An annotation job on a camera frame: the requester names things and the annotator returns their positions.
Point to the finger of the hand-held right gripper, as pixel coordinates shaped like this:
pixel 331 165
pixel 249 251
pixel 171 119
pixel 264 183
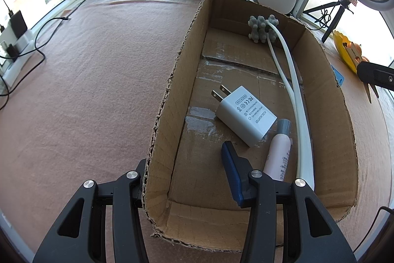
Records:
pixel 375 73

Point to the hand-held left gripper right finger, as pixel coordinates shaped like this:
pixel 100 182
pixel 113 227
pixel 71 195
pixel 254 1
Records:
pixel 232 170

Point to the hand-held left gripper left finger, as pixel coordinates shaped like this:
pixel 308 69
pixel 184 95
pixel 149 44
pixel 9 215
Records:
pixel 138 180

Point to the blue case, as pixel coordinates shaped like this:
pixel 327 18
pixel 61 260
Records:
pixel 338 76

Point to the pink tube with grey cap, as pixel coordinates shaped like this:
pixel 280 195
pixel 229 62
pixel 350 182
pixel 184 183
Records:
pixel 278 152

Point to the white charger adapter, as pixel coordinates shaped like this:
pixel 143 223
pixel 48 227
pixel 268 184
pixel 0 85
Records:
pixel 246 115

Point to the white massager with grey balls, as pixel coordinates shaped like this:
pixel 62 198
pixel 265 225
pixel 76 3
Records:
pixel 303 140

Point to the cardboard box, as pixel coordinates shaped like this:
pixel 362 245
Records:
pixel 234 72

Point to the orange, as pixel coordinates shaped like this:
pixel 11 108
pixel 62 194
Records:
pixel 365 59

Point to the black tripod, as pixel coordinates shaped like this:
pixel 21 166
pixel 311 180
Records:
pixel 332 26

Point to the pink fleece blanket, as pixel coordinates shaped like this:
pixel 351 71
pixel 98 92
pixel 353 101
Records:
pixel 92 96

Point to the white power strip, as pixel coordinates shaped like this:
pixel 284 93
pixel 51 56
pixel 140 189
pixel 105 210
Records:
pixel 26 39

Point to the small black plug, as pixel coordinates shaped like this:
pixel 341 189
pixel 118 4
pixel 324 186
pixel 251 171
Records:
pixel 12 50

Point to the black power adapter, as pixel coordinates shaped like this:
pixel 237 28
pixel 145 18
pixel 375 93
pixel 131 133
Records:
pixel 18 24

